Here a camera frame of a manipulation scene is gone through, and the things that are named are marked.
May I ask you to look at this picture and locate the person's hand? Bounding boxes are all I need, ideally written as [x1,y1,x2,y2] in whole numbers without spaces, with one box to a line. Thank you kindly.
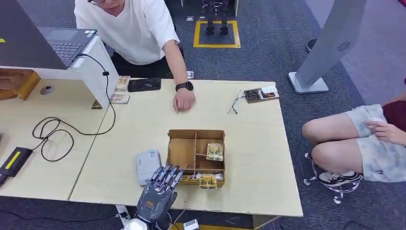
[364,118,406,147]

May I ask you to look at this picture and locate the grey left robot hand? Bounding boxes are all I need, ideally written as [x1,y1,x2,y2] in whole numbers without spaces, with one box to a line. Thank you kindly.
[136,164,185,223]

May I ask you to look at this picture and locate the person's left hand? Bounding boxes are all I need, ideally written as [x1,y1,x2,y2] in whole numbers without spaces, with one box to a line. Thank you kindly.
[172,88,197,113]

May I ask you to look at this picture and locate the black wristwatch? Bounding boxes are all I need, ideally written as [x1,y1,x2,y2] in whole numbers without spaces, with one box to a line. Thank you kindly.
[175,81,194,92]

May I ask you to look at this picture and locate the person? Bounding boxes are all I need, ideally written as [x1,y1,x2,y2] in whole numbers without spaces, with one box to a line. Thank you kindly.
[73,0,197,113]
[301,79,406,187]

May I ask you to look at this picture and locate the grey flat device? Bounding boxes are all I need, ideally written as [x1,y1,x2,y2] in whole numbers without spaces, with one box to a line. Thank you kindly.
[135,149,162,187]

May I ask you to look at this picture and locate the white power strip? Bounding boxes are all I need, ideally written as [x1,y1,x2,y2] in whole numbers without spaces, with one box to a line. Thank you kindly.
[114,205,132,223]

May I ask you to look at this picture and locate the black smartphone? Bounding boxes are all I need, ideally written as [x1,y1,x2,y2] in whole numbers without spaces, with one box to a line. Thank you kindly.
[127,77,162,93]

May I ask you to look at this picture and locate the row of sleeved cards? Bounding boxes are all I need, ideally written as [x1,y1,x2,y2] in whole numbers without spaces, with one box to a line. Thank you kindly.
[179,172,225,182]

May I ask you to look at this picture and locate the thin-framed eyeglasses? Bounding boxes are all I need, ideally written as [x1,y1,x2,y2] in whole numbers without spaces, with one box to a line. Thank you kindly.
[227,91,246,115]

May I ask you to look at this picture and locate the wooden compartment card box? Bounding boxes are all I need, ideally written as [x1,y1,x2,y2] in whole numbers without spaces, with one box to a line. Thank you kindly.
[165,128,226,187]

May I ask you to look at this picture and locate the stack of printed cards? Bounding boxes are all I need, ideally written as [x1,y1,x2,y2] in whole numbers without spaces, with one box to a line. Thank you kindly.
[114,75,131,93]

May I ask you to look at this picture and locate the small pile of cards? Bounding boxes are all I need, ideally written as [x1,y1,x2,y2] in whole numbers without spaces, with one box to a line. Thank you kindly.
[109,92,131,105]

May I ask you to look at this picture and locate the yellow floor tape square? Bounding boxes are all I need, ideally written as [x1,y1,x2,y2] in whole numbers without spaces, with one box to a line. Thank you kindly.
[193,20,241,49]

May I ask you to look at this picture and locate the black and white sneaker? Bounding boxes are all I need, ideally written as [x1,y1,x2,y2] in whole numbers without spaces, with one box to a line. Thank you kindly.
[318,171,363,187]

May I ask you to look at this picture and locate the yellow board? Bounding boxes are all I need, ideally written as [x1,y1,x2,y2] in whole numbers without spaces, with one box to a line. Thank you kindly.
[168,222,254,230]

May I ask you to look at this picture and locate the black robot leg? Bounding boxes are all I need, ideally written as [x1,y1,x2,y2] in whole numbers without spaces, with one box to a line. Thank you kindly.
[219,0,230,35]
[204,0,216,35]

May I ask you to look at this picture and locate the chrome stool base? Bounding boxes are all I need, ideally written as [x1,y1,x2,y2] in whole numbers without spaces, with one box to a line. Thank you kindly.
[303,152,362,205]

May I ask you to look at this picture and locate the white laptop riser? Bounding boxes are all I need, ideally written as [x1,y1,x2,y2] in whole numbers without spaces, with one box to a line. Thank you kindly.
[0,35,120,110]

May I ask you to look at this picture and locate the grey metal floor stand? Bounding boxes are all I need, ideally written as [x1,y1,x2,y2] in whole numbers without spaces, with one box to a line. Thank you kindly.
[288,0,367,94]

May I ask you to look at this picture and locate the pale desk leg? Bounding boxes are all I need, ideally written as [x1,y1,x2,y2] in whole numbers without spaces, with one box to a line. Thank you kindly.
[252,215,282,230]

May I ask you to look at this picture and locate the black round floor object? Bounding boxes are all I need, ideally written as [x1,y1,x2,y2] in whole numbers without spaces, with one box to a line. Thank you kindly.
[305,38,318,54]

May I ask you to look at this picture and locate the dark grey laptop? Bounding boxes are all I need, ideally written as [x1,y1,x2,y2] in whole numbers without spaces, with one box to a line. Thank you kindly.
[0,0,98,70]

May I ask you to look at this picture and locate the black power adapter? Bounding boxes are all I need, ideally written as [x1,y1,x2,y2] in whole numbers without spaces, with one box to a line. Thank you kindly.
[0,146,34,187]

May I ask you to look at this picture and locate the brown wooden crate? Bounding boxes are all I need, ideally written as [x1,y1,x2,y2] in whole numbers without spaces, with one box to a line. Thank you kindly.
[0,69,41,101]

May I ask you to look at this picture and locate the white cables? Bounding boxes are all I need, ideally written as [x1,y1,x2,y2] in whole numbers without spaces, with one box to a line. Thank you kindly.
[166,209,186,230]

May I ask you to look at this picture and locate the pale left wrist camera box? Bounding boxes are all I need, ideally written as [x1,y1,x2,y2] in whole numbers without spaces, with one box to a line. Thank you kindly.
[182,218,200,230]

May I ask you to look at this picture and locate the black power cable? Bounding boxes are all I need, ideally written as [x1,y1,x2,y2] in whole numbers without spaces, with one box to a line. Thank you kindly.
[32,53,118,162]

